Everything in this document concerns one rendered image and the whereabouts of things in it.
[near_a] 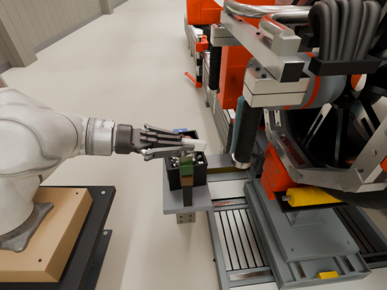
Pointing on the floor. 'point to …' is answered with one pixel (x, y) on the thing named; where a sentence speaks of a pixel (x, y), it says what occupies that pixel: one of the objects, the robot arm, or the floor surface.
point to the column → (185, 217)
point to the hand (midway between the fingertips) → (193, 144)
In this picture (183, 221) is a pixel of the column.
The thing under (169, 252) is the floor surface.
